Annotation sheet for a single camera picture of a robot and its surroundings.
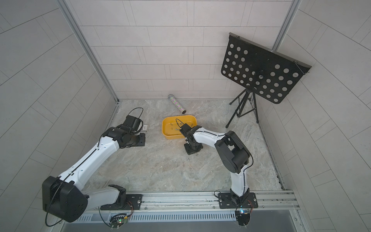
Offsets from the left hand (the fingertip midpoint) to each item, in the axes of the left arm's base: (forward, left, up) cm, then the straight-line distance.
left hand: (145, 138), depth 82 cm
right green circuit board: (-36, -52, -11) cm, 64 cm away
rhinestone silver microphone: (+32, -17, -7) cm, 37 cm away
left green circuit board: (-38, +7, -10) cm, 40 cm away
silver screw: (+18, -12, -11) cm, 24 cm away
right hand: (-2, -27, -13) cm, 30 cm away
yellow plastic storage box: (+17, -12, -11) cm, 24 cm away
